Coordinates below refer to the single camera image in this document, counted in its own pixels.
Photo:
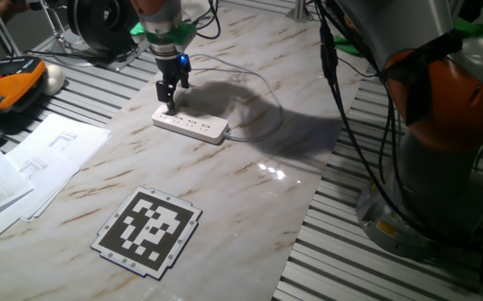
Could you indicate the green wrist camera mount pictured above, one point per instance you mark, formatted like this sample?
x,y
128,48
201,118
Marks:
x,y
183,33

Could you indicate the white rounded object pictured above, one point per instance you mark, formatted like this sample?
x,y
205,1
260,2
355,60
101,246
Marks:
x,y
54,78

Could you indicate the white four-socket power strip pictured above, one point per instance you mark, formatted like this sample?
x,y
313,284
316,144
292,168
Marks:
x,y
195,127

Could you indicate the upright aluminium frame post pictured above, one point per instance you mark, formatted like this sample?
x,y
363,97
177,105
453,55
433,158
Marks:
x,y
299,10

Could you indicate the grey metal base plate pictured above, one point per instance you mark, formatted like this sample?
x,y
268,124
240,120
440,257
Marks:
x,y
118,62

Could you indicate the black round cylindrical device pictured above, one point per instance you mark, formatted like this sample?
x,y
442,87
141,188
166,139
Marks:
x,y
99,25

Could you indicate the black white fiducial marker board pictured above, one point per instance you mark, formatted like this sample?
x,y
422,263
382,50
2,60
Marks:
x,y
147,232

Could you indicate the orange black teach pendant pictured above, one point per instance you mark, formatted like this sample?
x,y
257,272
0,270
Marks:
x,y
9,85

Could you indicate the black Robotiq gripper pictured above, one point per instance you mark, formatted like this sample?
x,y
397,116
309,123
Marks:
x,y
172,69

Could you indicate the bare hand of seated person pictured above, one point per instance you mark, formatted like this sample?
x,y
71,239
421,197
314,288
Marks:
x,y
13,6

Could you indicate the white sheet with diagrams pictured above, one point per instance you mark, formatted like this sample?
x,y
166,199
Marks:
x,y
57,154

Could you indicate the metal clamp stand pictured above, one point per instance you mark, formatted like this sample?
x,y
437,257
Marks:
x,y
55,23

